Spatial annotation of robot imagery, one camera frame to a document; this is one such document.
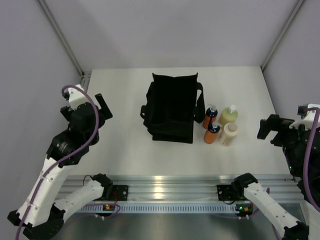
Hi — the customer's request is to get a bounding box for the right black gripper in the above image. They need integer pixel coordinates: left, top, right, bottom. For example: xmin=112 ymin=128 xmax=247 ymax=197
xmin=257 ymin=114 xmax=320 ymax=177

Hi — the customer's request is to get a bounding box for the beige wide-cap bottle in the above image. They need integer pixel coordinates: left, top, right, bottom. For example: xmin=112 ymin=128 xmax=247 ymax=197
xmin=218 ymin=122 xmax=239 ymax=147

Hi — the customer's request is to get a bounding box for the yellow liquid bottle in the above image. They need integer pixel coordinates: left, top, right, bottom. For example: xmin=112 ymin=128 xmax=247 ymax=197
xmin=218 ymin=105 xmax=238 ymax=126

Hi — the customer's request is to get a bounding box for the orange pump bottle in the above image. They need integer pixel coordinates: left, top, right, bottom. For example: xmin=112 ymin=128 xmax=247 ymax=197
xmin=203 ymin=122 xmax=221 ymax=144
xmin=202 ymin=104 xmax=218 ymax=129

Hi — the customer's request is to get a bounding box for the black canvas bag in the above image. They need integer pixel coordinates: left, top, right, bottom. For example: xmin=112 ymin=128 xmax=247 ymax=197
xmin=140 ymin=73 xmax=205 ymax=144

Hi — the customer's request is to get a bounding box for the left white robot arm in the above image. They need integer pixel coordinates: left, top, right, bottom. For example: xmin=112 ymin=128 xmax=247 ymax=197
xmin=7 ymin=88 xmax=128 ymax=240

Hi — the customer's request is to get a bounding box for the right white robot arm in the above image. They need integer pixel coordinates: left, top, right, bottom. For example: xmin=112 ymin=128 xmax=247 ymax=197
xmin=217 ymin=106 xmax=320 ymax=240

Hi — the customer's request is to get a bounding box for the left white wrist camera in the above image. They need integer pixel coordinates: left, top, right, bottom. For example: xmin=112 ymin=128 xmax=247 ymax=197
xmin=61 ymin=84 xmax=89 ymax=111

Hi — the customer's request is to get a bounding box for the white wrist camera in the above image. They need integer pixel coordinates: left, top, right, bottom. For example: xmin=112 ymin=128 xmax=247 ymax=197
xmin=289 ymin=103 xmax=320 ymax=130
xmin=61 ymin=84 xmax=89 ymax=111

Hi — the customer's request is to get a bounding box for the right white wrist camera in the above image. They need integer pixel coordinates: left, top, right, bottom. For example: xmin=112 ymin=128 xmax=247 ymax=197
xmin=289 ymin=103 xmax=320 ymax=130

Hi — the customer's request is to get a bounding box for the white slotted cable duct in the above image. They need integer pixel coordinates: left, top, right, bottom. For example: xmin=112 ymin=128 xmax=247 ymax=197
xmin=78 ymin=203 xmax=240 ymax=214

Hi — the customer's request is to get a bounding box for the aluminium mounting rail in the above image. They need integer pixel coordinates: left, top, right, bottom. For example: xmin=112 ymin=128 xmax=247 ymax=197
xmin=56 ymin=174 xmax=312 ymax=202

